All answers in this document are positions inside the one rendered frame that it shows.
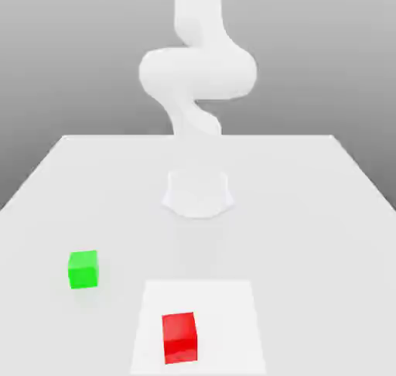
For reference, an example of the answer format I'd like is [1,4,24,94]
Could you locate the small green cube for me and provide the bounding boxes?
[67,249,99,290]

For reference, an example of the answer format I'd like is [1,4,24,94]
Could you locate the small red cube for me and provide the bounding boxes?
[161,311,199,365]

